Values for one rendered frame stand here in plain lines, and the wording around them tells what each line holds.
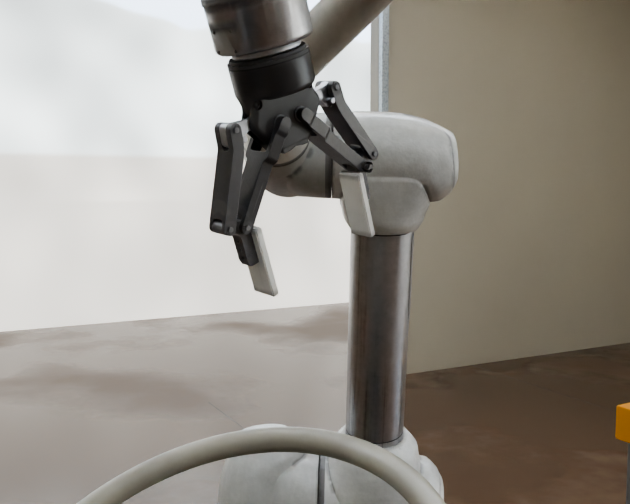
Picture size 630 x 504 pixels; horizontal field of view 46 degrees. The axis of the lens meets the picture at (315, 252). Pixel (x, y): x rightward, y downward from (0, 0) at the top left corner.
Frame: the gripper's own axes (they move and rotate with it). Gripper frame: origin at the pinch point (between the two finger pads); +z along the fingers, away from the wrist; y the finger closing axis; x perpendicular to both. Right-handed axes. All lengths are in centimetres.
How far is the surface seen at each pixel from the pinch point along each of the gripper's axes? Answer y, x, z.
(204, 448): 10.7, -16.7, 24.8
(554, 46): -571, -323, 121
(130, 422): -102, -373, 245
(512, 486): -201, -142, 260
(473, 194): -439, -332, 214
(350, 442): 0.4, -1.3, 24.4
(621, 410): -87, -16, 84
